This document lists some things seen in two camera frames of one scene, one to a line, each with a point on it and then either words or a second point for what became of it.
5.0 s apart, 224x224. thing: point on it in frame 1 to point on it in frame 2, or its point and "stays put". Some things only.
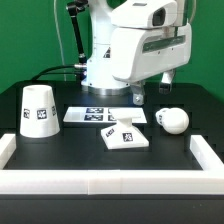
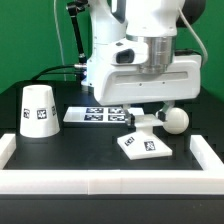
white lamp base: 122,135 to 144,143
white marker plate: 99,115 stays put
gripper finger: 137,90 to 130,117
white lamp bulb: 174,120 stays put
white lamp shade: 39,117 stays put
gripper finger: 166,82 to 161,114
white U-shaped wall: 208,178 stays put
